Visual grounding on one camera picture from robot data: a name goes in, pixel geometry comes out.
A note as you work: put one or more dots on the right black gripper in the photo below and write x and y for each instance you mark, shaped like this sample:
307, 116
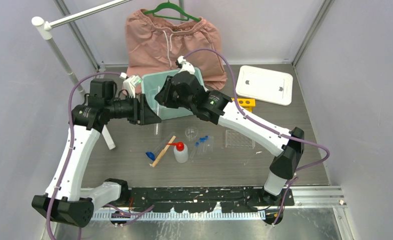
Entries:
163, 96

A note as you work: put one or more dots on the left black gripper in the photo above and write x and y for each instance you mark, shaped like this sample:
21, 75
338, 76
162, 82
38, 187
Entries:
142, 112

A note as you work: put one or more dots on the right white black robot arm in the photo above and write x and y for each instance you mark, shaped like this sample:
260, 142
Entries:
286, 145

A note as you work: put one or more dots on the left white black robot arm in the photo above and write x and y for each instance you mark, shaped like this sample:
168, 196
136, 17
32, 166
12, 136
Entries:
63, 201

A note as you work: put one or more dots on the wooden test tube clamp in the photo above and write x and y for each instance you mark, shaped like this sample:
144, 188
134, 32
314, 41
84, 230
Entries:
163, 151

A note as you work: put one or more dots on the blue cap test tube lying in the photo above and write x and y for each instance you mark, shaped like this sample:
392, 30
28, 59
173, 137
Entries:
153, 154

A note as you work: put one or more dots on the small clear glass beaker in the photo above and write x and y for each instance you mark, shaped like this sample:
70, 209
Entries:
191, 133

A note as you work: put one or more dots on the white red wash bottle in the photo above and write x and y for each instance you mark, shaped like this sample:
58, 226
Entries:
180, 151

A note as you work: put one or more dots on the pink shorts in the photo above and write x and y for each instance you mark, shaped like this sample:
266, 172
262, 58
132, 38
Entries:
154, 44

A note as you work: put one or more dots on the blue capped test tube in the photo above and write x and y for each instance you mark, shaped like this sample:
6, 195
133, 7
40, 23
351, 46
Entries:
194, 150
207, 144

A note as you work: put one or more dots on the clear well plate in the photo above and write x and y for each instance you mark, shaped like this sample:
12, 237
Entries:
234, 139

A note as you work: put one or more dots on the yellow test tube rack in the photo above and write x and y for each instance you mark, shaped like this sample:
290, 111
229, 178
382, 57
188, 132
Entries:
247, 104

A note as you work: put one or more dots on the green clothes hanger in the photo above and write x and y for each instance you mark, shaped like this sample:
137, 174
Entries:
171, 11

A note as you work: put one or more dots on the white plastic tray lid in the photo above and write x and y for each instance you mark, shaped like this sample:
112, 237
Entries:
265, 85

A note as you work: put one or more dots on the white metal clothes rack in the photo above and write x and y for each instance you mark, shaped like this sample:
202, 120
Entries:
44, 28

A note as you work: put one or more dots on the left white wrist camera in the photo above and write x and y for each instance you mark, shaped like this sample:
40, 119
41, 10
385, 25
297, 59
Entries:
129, 84

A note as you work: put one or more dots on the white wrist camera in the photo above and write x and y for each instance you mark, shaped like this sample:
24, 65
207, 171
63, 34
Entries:
129, 84
184, 66

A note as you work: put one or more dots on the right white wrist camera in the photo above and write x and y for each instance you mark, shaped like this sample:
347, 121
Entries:
184, 66

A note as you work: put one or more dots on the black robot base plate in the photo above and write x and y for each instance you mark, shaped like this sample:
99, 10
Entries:
231, 199

